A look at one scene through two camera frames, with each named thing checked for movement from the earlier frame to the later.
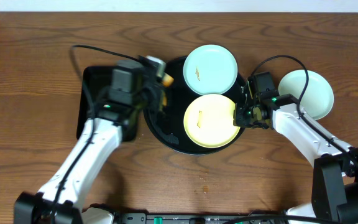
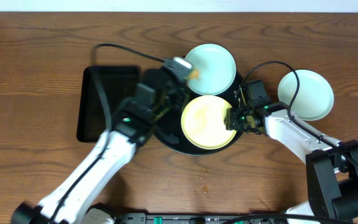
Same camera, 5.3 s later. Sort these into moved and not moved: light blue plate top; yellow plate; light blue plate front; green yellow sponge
Moved: green yellow sponge
Not moved: light blue plate top; yellow plate; light blue plate front
